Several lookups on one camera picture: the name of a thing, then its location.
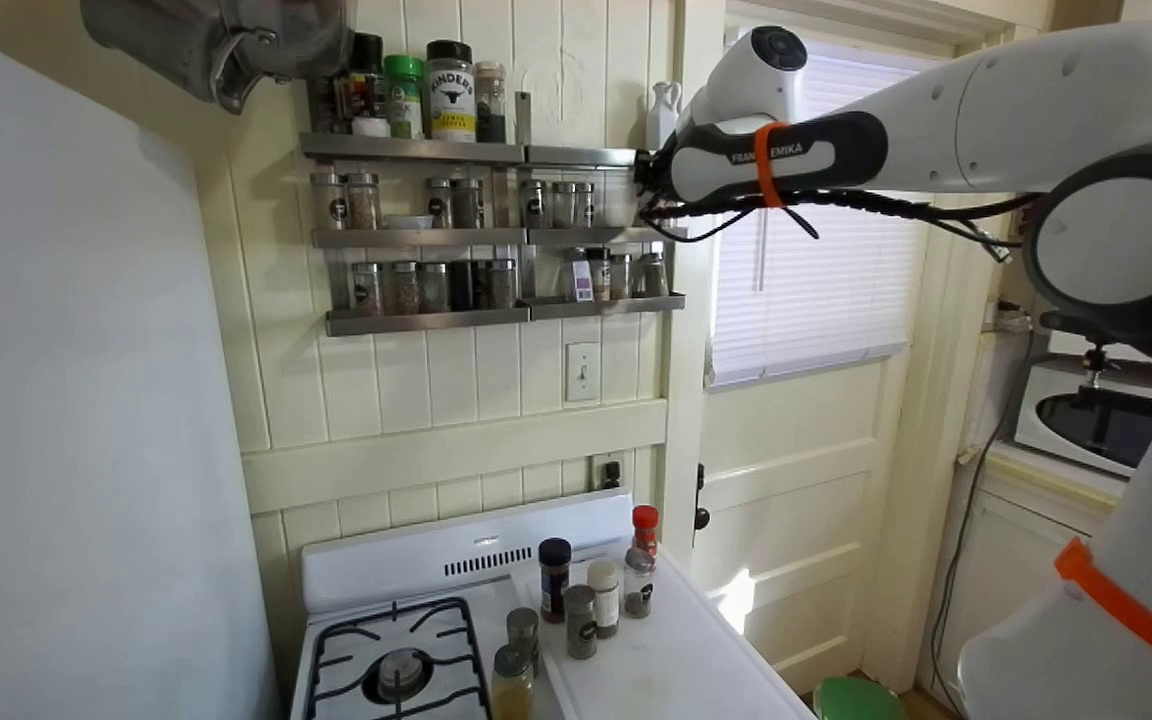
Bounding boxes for white base cabinet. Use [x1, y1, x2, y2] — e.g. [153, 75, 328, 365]
[933, 445, 1129, 720]

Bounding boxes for white refrigerator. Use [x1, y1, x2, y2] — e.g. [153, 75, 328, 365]
[0, 14, 281, 720]

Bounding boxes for grey cloth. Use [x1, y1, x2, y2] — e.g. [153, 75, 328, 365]
[76, 0, 356, 117]

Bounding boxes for dark glass spice jar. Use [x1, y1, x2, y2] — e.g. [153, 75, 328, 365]
[449, 256, 483, 317]

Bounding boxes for dark spice jar black lid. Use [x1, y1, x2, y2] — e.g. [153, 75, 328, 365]
[535, 532, 575, 628]

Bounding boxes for green round bin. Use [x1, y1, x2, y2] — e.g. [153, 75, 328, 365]
[808, 672, 913, 720]

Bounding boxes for white window blinds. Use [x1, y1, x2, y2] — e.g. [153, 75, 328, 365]
[707, 35, 961, 391]

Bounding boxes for orange strap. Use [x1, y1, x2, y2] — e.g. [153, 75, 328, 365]
[1054, 535, 1152, 691]
[747, 121, 793, 211]

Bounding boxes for grey power cord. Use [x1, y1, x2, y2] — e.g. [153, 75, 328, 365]
[927, 430, 1010, 674]

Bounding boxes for black stove grate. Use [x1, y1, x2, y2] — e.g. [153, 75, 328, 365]
[300, 592, 497, 720]

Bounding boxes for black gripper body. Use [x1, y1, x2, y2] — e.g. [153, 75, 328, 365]
[640, 132, 694, 223]

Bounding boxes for white label spice jar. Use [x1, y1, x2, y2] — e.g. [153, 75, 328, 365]
[586, 554, 624, 641]

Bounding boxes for white shaker bottle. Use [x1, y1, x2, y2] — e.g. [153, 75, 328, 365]
[644, 75, 683, 146]

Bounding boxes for glass spice jar steel lid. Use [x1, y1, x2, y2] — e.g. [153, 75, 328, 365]
[518, 174, 554, 230]
[311, 169, 349, 230]
[480, 252, 524, 310]
[451, 172, 493, 230]
[632, 245, 671, 301]
[380, 256, 419, 317]
[419, 172, 458, 230]
[344, 169, 386, 230]
[344, 256, 390, 317]
[417, 256, 451, 317]

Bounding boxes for small dark jar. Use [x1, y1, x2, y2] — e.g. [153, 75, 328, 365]
[474, 60, 513, 146]

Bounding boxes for black door latch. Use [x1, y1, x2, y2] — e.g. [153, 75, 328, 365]
[690, 461, 718, 535]

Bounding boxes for grey spice jar steel lid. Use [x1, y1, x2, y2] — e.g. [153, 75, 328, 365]
[559, 579, 602, 665]

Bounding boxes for dark sauce bottle black cap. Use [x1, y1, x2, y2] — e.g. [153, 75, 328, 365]
[331, 32, 390, 141]

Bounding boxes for grey lying spice jar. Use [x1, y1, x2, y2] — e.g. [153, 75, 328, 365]
[504, 602, 545, 672]

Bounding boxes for steel wall spice rack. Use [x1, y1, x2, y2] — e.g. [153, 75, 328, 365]
[298, 128, 694, 340]

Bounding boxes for green lid bottle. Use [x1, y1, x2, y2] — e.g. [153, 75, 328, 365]
[380, 53, 428, 143]

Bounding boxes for white gas stove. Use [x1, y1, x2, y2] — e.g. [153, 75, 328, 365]
[285, 486, 818, 720]

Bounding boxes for white panelled door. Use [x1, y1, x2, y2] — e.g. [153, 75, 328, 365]
[698, 14, 970, 696]

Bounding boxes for white wall switch plate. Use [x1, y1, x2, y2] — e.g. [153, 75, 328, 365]
[564, 340, 603, 407]

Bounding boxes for round black stove burner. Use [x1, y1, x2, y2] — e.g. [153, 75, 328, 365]
[359, 647, 442, 708]

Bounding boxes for large jar black lid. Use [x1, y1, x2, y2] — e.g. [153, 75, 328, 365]
[419, 35, 483, 146]

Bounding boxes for white microwave oven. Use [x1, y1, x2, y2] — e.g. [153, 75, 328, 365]
[1010, 352, 1152, 482]

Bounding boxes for red lid spice jar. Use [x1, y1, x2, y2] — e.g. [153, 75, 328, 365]
[621, 500, 666, 624]

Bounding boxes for yellow spice jar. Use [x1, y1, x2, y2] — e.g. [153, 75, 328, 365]
[488, 641, 545, 720]

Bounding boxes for black cable bundle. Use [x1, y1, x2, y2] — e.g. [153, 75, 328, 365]
[632, 185, 1047, 265]

